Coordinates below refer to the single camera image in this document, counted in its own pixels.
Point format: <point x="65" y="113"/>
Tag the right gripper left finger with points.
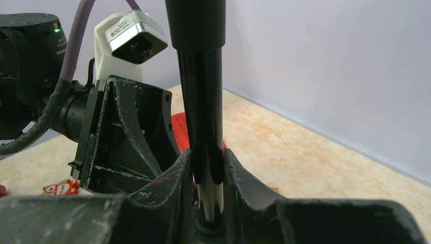
<point x="160" y="212"/>

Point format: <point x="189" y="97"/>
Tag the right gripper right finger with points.
<point x="254" y="213"/>

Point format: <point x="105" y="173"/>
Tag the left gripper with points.
<point x="126" y="137"/>

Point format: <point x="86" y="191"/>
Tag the red sheet music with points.
<point x="180" y="131"/>

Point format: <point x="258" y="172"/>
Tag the black music stand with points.
<point x="198" y="34"/>

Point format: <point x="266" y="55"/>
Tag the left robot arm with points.
<point x="33" y="46"/>

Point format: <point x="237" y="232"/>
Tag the red owl block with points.
<point x="65" y="187"/>

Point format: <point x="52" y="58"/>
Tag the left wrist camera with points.
<point x="123" y="42"/>

